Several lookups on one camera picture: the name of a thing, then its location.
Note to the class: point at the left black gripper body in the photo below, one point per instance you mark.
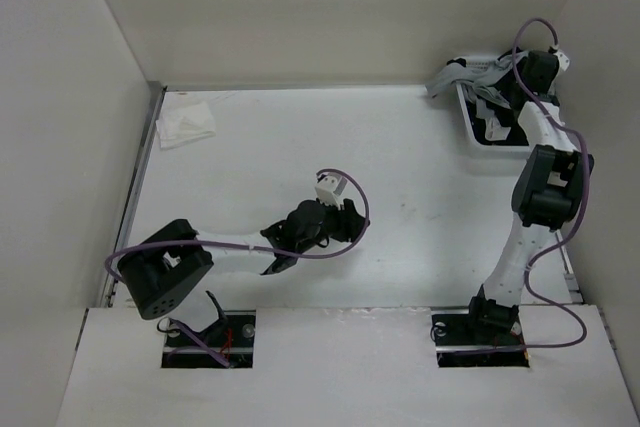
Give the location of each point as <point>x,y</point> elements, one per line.
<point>336,225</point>

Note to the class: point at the grey tank top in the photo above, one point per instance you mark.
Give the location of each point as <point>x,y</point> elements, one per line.
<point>481,79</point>

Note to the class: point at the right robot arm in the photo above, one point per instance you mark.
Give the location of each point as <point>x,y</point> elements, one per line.
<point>551,191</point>

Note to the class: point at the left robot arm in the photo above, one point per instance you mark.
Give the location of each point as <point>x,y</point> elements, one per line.
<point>162,271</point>

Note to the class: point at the white folded tank top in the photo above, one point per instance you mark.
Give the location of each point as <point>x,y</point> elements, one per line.
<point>182,125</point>

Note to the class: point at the white cloth in basket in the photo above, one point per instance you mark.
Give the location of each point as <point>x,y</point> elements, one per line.
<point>494,130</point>

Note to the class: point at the black clothes pile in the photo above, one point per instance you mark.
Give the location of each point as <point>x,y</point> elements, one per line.
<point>516,139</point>

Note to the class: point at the white plastic basket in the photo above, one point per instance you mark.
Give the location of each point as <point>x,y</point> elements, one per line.
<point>511,93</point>

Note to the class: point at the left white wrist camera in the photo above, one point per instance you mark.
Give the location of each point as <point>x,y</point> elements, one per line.
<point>329,189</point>

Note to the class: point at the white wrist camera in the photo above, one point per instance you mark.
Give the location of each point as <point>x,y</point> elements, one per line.
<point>329,189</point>
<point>564,61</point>

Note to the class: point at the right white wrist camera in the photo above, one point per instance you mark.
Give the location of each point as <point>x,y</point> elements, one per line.
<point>564,61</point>

